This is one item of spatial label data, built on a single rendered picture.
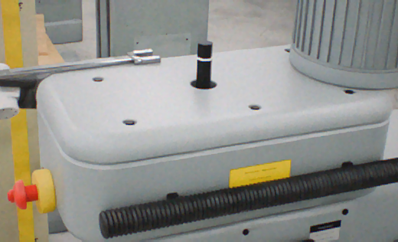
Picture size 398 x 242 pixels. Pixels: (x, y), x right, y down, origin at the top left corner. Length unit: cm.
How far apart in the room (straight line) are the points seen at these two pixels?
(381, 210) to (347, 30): 29
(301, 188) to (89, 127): 29
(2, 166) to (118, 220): 211
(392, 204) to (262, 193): 28
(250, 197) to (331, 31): 26
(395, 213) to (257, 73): 31
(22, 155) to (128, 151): 209
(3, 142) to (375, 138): 206
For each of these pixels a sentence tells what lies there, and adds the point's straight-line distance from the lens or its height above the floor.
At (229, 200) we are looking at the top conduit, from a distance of 95.
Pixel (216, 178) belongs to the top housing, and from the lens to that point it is 96.
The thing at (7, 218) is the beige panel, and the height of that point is 62.
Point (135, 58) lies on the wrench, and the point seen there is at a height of 190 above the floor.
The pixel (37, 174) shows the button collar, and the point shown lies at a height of 179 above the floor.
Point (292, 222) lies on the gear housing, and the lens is 107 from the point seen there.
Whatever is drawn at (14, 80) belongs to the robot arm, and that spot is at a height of 162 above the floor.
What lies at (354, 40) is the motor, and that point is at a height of 196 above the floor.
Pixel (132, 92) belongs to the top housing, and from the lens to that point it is 101.
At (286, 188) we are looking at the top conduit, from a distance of 98.
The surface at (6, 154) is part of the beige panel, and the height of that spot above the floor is 91.
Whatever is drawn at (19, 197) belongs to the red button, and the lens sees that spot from 102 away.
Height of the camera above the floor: 229
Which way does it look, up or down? 26 degrees down
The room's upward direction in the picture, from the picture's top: 2 degrees clockwise
